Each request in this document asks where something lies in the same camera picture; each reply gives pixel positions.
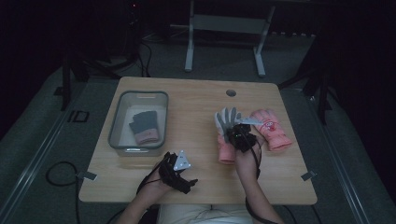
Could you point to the white desk frame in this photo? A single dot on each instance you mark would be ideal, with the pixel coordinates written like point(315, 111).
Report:
point(230, 24)

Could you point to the person's left hand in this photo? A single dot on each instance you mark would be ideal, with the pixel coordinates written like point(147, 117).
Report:
point(157, 186)

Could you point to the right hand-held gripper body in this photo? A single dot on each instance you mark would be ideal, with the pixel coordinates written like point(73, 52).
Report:
point(241, 138)

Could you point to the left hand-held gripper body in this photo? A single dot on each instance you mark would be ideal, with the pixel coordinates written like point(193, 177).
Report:
point(169, 171)

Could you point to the person's light trousers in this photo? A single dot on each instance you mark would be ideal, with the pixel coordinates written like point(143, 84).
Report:
point(202, 214)

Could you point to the black tripod stand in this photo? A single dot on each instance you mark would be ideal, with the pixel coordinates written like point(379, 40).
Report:
point(322, 93)
point(66, 84)

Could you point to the metal table clip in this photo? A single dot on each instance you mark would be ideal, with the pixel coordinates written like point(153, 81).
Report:
point(87, 175)
point(308, 175)

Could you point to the pink glove with grey palm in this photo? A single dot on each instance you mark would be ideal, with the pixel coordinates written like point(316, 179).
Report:
point(225, 154)

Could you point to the pink glove with cartoon print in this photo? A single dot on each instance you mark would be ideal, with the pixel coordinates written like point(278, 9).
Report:
point(271, 130)

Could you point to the clear plastic bin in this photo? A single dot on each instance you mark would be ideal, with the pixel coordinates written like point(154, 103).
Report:
point(116, 137)

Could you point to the grey knit glove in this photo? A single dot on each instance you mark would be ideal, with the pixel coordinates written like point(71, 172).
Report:
point(145, 124)

